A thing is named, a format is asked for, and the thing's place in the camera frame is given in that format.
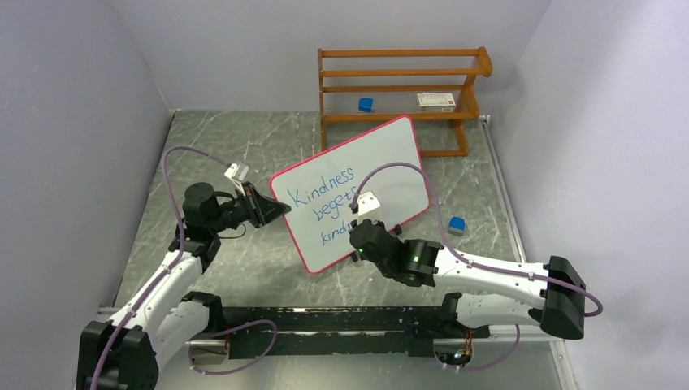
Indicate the blue eraser on table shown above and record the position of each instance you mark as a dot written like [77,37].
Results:
[457,226]

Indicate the pink framed whiteboard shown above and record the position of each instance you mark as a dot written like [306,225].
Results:
[320,189]

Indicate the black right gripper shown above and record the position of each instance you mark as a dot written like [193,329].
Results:
[379,223]

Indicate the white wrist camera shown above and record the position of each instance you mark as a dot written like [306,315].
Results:
[236,173]
[368,207]

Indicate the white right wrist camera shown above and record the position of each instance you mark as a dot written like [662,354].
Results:
[368,207]

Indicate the white cardboard box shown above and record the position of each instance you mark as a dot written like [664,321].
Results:
[436,102]

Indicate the orange wooden shelf rack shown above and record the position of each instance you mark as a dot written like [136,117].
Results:
[392,78]

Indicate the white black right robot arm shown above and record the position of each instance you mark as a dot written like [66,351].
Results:
[549,296]

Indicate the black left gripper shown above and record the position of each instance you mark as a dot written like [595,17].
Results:
[261,210]

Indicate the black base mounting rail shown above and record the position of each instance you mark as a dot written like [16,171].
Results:
[285,331]

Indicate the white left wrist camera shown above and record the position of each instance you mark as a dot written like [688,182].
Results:
[236,173]

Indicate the blue eraser on shelf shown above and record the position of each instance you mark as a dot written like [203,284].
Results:
[366,104]

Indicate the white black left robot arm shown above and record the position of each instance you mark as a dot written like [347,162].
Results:
[129,349]

